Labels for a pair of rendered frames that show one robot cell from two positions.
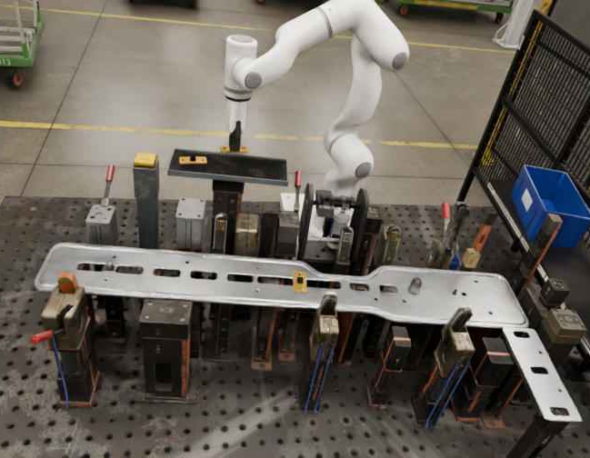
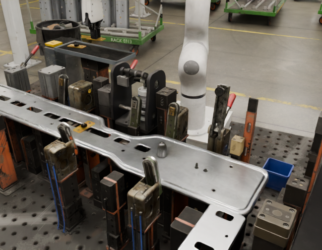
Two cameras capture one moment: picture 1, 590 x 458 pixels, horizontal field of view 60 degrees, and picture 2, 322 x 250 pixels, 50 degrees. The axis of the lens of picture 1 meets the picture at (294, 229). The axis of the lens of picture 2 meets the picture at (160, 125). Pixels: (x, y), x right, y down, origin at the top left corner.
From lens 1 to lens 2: 113 cm
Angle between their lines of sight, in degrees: 34
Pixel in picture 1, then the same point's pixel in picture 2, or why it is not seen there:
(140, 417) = not seen: outside the picture
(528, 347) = (218, 227)
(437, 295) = (178, 163)
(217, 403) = (17, 201)
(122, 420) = not seen: outside the picture
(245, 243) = (74, 98)
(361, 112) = (190, 18)
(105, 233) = (11, 80)
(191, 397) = (7, 191)
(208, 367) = (35, 181)
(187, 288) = (16, 112)
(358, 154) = (187, 53)
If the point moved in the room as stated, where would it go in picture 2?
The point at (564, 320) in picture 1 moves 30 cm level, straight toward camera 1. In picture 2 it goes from (268, 211) to (143, 234)
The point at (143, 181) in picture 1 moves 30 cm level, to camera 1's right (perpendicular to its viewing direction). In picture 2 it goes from (49, 57) to (89, 71)
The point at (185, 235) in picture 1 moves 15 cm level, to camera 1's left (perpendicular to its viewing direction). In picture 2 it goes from (44, 87) to (26, 78)
